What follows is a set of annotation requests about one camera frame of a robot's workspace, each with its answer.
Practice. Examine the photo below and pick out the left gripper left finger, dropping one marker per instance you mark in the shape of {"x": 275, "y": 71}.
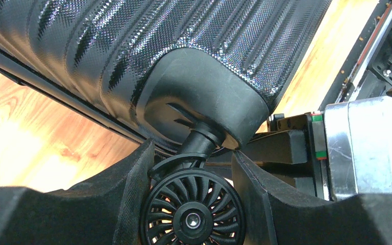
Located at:
{"x": 104, "y": 209}

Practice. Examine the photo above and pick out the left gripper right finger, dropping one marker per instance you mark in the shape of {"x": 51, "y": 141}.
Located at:
{"x": 277, "y": 213}

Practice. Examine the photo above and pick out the black suitcase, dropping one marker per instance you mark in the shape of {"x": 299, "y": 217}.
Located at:
{"x": 193, "y": 77}

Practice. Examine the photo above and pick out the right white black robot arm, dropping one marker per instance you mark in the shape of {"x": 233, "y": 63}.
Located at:
{"x": 333, "y": 154}

